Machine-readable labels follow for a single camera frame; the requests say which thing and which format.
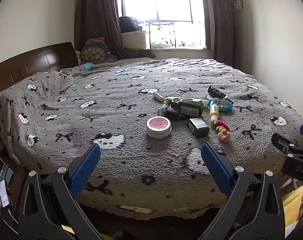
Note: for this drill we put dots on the brown curtain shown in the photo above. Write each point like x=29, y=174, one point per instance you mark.
x=216, y=17
x=99, y=10

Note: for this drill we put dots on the green bottle with label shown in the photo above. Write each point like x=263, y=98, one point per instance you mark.
x=190, y=108

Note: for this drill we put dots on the small yellow white bottle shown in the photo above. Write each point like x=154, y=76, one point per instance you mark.
x=214, y=112

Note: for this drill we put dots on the metal drying rack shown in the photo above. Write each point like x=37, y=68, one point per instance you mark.
x=161, y=33

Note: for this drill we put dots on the blue snack packet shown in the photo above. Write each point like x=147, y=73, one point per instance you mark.
x=222, y=105

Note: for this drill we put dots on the white cabinet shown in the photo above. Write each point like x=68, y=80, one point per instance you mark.
x=134, y=38

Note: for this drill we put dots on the smartphone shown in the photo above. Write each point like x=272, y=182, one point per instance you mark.
x=4, y=193

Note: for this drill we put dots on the white and green tube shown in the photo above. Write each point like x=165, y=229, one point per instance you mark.
x=171, y=99

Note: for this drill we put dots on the round tin with pink lid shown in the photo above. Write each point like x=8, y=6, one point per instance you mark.
x=158, y=127

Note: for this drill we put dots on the dark clothes pile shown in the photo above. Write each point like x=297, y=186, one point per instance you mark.
x=129, y=23

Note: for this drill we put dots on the bright window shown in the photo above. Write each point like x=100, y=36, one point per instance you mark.
x=166, y=0

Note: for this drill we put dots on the dark green tube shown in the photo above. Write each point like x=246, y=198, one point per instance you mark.
x=175, y=115

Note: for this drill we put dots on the small yellow tube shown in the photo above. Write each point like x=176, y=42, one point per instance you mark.
x=158, y=96

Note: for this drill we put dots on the grey printed fleece blanket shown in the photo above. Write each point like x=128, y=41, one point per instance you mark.
x=116, y=135

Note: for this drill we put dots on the yellow fluffy blanket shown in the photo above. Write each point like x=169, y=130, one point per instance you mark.
x=292, y=205

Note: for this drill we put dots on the row of windowsill trinkets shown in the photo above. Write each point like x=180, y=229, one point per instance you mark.
x=184, y=43

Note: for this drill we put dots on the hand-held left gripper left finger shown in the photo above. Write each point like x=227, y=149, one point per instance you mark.
x=86, y=170

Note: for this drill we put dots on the white blue cloth scrap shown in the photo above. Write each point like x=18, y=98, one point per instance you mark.
x=162, y=111

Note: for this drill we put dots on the green carton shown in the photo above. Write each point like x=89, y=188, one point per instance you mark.
x=199, y=127

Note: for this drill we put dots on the small teal cloth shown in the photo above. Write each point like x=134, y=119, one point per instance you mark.
x=87, y=66

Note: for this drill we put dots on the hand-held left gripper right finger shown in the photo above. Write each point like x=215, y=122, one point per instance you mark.
x=215, y=170

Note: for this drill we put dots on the red and yellow hair scrunchie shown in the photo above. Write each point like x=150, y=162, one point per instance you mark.
x=222, y=126

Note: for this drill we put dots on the wooden bed headboard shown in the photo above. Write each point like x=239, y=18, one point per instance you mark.
x=29, y=62

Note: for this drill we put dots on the pink hair scrunchie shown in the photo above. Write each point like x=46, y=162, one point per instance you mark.
x=222, y=136

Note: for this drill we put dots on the dark patterned cushion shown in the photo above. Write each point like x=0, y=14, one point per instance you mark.
x=96, y=51

